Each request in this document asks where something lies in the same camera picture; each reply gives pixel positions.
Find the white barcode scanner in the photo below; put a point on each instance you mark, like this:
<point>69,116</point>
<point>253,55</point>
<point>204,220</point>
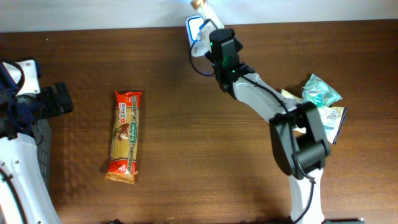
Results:
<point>192,25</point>

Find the cream snack bag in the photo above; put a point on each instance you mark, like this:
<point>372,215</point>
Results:
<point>332,118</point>

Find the white cosmetic tube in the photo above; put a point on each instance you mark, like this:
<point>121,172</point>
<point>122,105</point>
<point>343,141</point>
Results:
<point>204,9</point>

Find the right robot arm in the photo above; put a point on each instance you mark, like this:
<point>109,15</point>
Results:
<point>299,143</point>

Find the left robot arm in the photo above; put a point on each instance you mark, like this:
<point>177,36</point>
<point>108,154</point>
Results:
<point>26,141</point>

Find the grey plastic mesh basket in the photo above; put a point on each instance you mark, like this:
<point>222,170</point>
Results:
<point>43,135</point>

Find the orange spaghetti packet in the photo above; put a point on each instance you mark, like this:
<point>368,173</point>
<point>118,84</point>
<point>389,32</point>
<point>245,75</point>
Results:
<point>125,137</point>

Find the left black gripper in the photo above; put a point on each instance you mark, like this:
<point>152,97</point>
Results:
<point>50,101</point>

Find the teal Kleenex tissue pack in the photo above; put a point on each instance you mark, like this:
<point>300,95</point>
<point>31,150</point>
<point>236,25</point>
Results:
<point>313,96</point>

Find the teal crinkled snack packet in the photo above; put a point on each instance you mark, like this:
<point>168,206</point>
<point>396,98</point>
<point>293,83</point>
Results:
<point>329,95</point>

